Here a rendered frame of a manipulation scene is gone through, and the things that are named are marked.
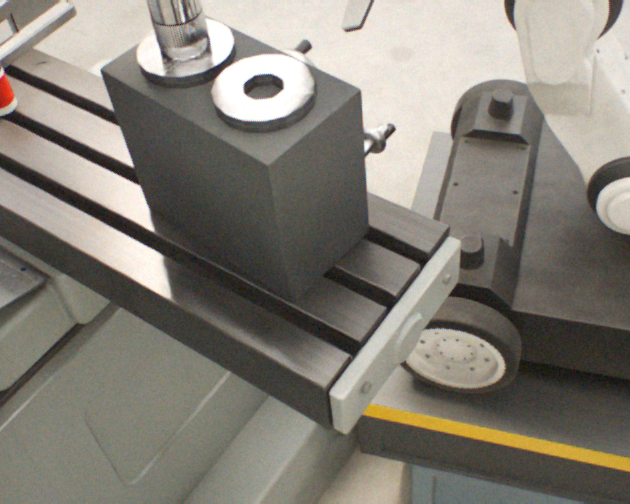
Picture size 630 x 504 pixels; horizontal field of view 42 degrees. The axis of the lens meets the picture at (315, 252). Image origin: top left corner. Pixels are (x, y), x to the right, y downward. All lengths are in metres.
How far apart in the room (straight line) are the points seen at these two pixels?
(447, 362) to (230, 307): 0.61
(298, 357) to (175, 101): 0.26
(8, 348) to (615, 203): 0.85
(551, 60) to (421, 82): 1.49
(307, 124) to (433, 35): 2.10
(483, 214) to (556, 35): 0.39
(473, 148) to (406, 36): 1.33
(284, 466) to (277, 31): 1.68
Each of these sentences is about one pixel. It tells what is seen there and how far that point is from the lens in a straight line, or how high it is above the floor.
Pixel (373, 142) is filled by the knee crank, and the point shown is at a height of 0.55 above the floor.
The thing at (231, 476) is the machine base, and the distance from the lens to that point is 1.57.
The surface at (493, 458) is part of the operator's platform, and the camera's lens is 1.47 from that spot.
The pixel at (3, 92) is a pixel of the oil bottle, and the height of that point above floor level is 0.99.
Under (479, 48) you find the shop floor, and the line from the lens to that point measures 2.72.
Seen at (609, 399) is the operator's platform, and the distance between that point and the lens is 1.42.
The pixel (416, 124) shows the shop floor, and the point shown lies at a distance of 2.43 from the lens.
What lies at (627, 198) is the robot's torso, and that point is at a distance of 1.26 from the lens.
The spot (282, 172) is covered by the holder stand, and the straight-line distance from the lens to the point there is 0.68.
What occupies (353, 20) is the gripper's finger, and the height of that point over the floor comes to 1.16.
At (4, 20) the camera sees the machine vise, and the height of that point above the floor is 1.01.
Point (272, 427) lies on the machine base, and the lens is 1.60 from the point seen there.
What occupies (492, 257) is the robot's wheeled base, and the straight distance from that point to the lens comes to 1.29.
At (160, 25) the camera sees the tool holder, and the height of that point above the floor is 1.20.
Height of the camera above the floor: 1.59
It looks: 49 degrees down
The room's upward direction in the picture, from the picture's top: 8 degrees counter-clockwise
